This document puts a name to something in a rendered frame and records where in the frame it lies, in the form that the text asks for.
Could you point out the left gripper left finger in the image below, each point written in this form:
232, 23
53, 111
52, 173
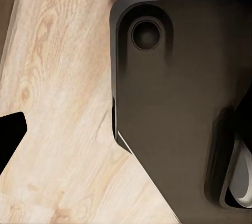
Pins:
13, 128

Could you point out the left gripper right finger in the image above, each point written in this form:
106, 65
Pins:
244, 128

